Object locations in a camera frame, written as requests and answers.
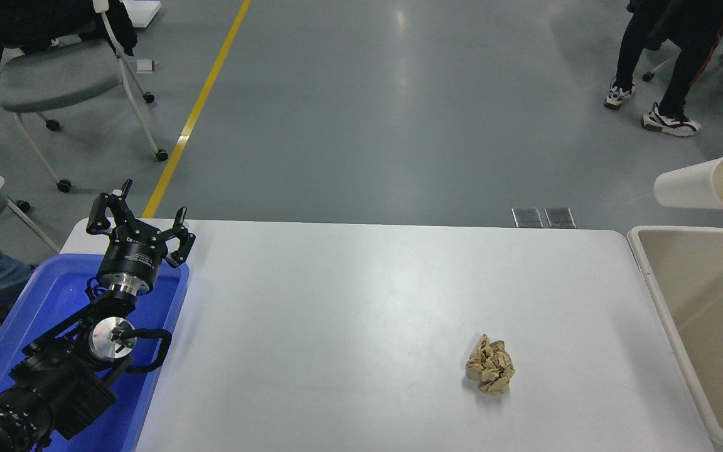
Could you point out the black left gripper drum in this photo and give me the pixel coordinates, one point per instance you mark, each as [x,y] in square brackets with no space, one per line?
[132,257]

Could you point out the white paper cup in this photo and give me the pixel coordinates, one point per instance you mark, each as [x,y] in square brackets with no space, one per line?
[688,185]

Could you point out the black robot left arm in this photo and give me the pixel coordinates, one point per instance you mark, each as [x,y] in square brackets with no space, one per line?
[60,383]

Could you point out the blue plastic tray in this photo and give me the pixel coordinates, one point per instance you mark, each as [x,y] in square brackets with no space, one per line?
[54,295]

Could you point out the large pale plastic bin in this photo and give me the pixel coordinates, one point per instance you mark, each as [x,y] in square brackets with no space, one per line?
[713,301]

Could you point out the small white floor object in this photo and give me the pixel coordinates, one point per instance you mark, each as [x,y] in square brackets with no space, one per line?
[145,66]

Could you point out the person with white sneakers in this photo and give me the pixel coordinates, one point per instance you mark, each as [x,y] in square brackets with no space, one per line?
[688,56]

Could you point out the white wheeled chair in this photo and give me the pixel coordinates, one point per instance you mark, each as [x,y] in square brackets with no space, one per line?
[663,64]

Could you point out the metal floor plate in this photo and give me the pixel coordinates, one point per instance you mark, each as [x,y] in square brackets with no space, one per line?
[527,218]
[560,218]

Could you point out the white flat board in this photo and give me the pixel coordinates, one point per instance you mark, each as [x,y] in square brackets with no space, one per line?
[142,11]

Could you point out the black jacket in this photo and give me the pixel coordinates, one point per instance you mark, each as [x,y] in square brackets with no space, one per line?
[29,19]

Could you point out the crumpled tan paper ball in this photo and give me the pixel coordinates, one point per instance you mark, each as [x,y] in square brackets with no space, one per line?
[490,367]

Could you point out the grey chair with white frame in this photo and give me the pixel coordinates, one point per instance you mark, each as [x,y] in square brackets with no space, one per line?
[54,78]

